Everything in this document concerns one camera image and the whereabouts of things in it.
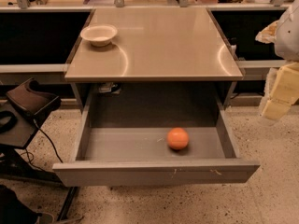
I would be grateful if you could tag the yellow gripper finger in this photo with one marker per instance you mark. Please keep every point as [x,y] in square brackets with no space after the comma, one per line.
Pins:
[281,91]
[268,34]

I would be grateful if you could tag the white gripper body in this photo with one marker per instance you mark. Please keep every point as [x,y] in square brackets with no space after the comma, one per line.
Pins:
[288,36]

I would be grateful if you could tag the orange fruit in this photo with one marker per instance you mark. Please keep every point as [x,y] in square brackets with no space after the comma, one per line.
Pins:
[177,138]

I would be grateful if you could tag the white tag under counter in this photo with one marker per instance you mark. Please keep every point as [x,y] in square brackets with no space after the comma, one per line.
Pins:
[109,87]

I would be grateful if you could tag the open grey drawer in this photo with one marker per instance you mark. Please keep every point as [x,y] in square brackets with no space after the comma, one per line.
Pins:
[121,143]

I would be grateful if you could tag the white bowl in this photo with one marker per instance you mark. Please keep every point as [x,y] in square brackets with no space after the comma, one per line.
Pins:
[99,35]

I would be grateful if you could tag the black device on stand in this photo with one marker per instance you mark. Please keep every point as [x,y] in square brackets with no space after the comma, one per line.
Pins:
[31,102]

